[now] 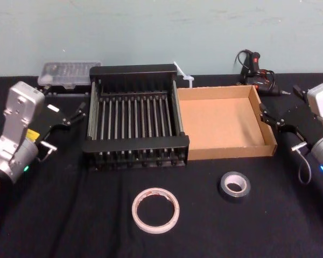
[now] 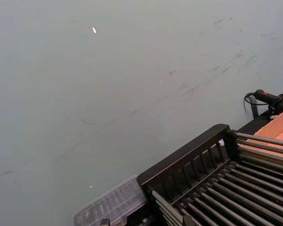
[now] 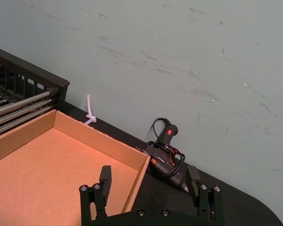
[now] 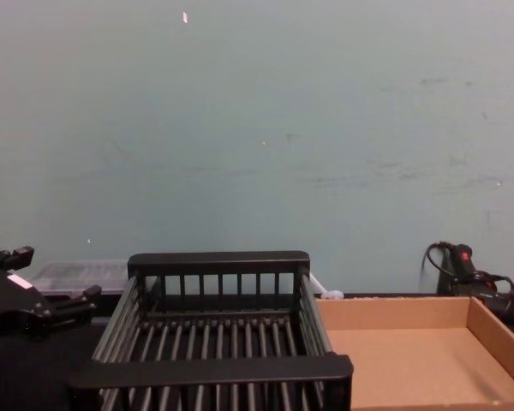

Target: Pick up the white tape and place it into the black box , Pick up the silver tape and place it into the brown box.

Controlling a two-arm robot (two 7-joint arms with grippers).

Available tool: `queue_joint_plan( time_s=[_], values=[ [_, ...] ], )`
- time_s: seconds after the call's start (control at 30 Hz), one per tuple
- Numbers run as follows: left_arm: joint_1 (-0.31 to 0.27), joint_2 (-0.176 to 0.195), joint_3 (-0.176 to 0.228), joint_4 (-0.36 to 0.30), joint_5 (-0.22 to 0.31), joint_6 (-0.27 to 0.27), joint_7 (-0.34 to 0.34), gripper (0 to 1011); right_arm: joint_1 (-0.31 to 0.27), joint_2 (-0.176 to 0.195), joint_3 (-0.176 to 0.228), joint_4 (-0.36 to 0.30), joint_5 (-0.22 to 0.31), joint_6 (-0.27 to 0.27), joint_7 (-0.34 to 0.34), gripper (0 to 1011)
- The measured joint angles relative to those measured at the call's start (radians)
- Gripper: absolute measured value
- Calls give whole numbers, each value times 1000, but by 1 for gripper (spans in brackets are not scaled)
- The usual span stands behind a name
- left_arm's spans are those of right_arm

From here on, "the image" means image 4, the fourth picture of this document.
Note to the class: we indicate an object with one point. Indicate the shallow brown cardboard tray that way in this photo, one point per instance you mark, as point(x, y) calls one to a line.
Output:
point(411, 351)

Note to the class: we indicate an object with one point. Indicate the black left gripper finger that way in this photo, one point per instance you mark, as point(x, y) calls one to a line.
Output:
point(19, 256)
point(75, 301)

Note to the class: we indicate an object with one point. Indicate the black rack with steel bars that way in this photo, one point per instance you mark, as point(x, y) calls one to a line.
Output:
point(214, 377)

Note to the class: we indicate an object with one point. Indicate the black table cloth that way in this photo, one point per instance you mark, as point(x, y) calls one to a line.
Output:
point(79, 338)

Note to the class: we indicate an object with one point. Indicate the clear plastic case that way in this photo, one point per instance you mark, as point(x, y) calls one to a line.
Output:
point(81, 276)

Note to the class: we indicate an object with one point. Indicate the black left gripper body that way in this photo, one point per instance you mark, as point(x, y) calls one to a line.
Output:
point(13, 299)

